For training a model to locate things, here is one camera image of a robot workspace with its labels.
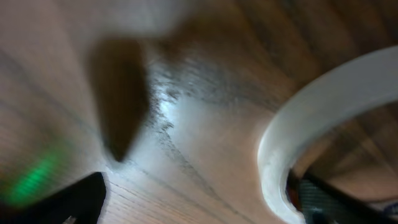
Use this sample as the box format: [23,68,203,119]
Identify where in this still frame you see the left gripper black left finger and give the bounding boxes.
[1,172,106,224]

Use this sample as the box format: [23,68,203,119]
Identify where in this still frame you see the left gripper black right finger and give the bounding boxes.
[298,179,397,224]

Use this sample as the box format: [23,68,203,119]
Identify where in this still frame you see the large clear tape roll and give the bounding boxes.
[257,46,397,223]

